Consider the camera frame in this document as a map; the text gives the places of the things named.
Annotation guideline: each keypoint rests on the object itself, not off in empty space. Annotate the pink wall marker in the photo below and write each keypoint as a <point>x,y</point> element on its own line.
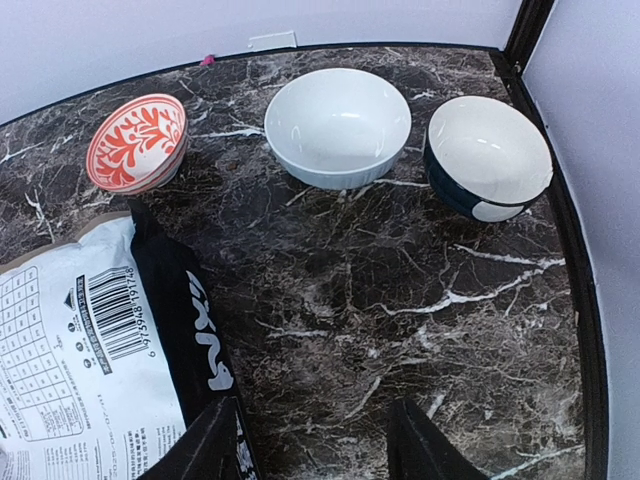
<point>208,60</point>

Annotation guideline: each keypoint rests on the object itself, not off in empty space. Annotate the brown pet food bag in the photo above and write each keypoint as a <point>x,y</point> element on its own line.
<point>110,350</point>

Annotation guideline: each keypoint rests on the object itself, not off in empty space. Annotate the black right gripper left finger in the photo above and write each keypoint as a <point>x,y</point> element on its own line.
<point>207,450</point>

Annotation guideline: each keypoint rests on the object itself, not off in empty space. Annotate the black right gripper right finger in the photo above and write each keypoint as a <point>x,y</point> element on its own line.
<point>417,449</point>

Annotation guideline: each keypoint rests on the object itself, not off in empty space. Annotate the red patterned bowl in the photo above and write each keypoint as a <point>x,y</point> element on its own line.
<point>139,146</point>

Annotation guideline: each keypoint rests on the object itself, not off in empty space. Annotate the white ceramic bowl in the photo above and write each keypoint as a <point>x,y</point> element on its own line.
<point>337,128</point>

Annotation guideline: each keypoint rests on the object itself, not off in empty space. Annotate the black corner frame post right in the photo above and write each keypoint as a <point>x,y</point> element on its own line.
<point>527,29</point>

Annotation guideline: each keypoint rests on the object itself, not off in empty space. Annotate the clear wall label tab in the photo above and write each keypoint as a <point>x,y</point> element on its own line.
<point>273,41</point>

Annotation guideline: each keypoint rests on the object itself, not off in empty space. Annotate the dark rimmed white bowl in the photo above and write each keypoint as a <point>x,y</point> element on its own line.
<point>485,159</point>

